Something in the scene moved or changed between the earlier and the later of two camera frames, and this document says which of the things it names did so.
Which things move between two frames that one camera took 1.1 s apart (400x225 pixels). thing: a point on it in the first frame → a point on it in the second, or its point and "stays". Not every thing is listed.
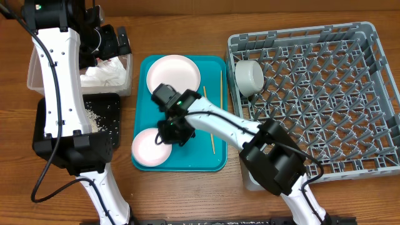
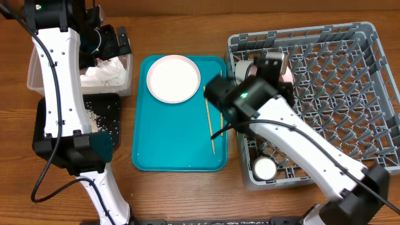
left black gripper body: x=109 y=47 stays
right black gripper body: x=166 y=134 → x=285 y=90
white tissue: x=107 y=73 stays
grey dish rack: x=332 y=87 stays
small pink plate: x=147 y=152 → x=287 y=76
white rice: x=94 y=120 stays
